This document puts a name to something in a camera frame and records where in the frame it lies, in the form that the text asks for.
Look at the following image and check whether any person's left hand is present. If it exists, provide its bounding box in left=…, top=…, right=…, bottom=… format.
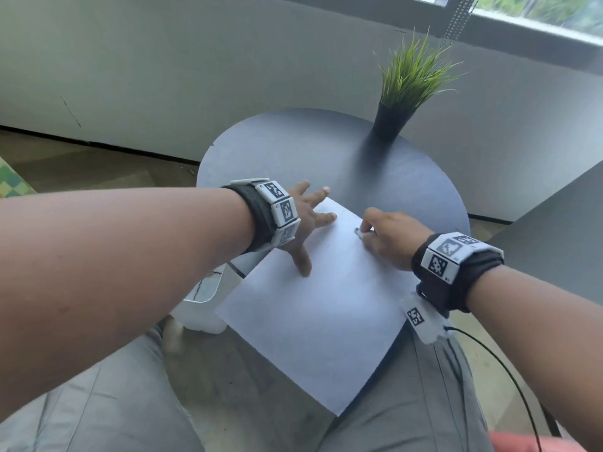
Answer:
left=277, top=180, right=338, bottom=277

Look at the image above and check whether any person's right leg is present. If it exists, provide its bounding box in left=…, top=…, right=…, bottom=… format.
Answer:
left=324, top=320, right=496, bottom=452

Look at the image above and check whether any person's right forearm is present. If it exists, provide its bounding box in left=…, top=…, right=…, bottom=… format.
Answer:
left=464, top=264, right=603, bottom=449

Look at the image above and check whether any black wristband with marker tiles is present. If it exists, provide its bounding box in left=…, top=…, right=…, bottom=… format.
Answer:
left=220, top=178, right=302, bottom=254
left=400, top=232, right=505, bottom=345

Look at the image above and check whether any person's left leg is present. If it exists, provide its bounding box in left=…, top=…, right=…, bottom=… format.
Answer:
left=0, top=324, right=205, bottom=452

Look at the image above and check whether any thin black cable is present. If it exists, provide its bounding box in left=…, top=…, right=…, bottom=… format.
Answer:
left=443, top=326, right=544, bottom=452

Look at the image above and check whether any black plant pot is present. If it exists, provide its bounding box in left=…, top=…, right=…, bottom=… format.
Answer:
left=371, top=100, right=416, bottom=142

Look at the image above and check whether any white paper sheet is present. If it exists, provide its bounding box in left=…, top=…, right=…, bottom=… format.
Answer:
left=216, top=197, right=416, bottom=417

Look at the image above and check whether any white table leg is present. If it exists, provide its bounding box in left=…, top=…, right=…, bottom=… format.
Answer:
left=169, top=262, right=247, bottom=335

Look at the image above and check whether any pink cloth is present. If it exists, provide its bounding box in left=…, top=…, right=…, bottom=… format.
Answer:
left=489, top=430, right=590, bottom=452

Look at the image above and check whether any green checkered mat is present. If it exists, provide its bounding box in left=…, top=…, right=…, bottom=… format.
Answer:
left=0, top=155, right=39, bottom=199

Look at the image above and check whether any window frame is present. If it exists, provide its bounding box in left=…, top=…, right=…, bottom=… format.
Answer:
left=391, top=0, right=603, bottom=48

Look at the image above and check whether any metal blind chain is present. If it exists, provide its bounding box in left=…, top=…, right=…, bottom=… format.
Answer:
left=440, top=0, right=480, bottom=44

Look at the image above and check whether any dark grey square table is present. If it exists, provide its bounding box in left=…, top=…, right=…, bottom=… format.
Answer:
left=484, top=160, right=603, bottom=297

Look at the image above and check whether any green grass plant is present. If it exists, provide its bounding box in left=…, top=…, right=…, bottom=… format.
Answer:
left=373, top=27, right=465, bottom=114

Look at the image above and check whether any person's left forearm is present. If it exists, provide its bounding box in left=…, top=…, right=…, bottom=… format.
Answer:
left=0, top=186, right=258, bottom=416

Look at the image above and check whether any person's right hand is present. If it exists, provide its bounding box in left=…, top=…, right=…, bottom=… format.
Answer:
left=360, top=207, right=432, bottom=272

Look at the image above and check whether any person's leg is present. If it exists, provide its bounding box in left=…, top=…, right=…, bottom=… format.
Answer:
left=0, top=324, right=205, bottom=452
left=324, top=320, right=496, bottom=452

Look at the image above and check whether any round dark grey table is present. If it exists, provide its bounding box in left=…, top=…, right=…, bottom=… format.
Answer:
left=195, top=107, right=472, bottom=419

